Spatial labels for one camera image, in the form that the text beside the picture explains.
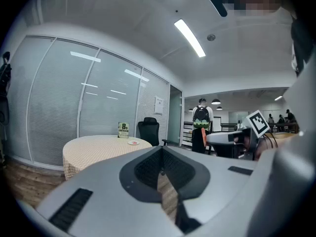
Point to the person's black star-print t-shirt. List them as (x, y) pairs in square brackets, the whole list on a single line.
[(302, 43)]

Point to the black office chair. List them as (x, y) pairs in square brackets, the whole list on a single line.
[(148, 132)]

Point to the green printed box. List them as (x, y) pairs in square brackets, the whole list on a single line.
[(123, 130)]

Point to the white metal rack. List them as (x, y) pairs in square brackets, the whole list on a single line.
[(187, 132)]

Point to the long ceiling light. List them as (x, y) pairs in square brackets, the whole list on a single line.
[(190, 38)]

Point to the person's right hand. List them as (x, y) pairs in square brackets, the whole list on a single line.
[(265, 150)]

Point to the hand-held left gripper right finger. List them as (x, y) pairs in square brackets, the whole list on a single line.
[(217, 181)]

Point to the white round plate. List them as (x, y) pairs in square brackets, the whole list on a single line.
[(130, 143)]

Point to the black head-worn camera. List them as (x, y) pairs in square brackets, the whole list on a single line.
[(217, 2)]

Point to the glass door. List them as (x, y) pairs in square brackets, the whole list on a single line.
[(174, 115)]

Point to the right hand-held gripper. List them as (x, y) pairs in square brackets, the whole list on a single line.
[(258, 122)]

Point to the small ceiling light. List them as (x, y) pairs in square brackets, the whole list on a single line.
[(278, 98)]

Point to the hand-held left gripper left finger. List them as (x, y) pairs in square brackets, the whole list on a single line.
[(103, 196)]

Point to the round table checkered tablecloth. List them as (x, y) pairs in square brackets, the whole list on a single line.
[(98, 149)]

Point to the round ceiling smoke detector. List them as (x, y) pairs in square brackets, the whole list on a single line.
[(211, 37)]

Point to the person's head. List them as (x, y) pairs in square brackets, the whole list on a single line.
[(256, 7)]

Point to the white paper notice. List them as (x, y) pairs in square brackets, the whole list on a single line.
[(159, 105)]

